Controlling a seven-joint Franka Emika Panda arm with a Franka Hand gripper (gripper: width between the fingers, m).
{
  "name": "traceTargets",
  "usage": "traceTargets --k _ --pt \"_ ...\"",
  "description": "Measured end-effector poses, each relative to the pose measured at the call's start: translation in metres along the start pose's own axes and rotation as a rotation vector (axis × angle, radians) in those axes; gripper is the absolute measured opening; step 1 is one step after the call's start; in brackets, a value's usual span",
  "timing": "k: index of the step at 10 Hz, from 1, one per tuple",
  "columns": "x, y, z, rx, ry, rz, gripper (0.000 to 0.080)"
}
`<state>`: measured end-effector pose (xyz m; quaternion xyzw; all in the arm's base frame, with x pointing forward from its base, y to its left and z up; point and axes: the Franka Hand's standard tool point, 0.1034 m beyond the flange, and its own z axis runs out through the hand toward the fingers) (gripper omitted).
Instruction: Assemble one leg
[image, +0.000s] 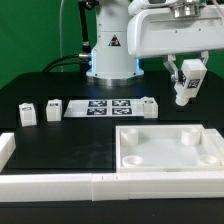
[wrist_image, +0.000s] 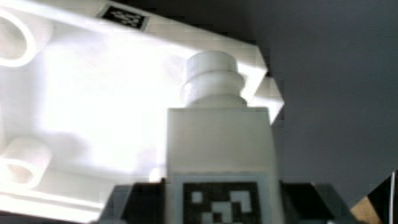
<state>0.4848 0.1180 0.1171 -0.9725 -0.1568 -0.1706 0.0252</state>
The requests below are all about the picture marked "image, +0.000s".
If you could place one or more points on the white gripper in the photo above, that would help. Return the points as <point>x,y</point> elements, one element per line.
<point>155,33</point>

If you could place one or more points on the white square tabletop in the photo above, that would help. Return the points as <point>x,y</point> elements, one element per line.
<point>166,148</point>

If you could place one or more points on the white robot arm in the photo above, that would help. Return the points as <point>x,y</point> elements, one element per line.
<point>110,59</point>

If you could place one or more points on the white marker sheet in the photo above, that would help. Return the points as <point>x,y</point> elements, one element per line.
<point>104,108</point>

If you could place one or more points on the white U-shaped obstacle fence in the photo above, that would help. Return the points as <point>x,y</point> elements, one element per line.
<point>110,186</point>

